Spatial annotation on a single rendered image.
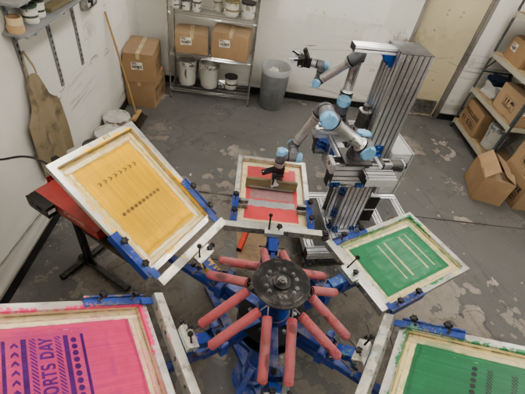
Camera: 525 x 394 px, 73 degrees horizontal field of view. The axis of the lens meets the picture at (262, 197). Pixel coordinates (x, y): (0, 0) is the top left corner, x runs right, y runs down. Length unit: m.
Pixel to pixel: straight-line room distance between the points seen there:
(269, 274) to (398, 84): 1.69
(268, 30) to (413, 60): 3.37
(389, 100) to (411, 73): 0.23
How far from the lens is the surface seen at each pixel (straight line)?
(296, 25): 5.81
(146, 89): 5.46
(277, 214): 2.65
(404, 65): 2.78
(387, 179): 2.96
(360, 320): 3.46
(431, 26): 6.33
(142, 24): 6.10
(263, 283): 1.83
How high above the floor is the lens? 2.83
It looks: 43 degrees down
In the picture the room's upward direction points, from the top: 11 degrees clockwise
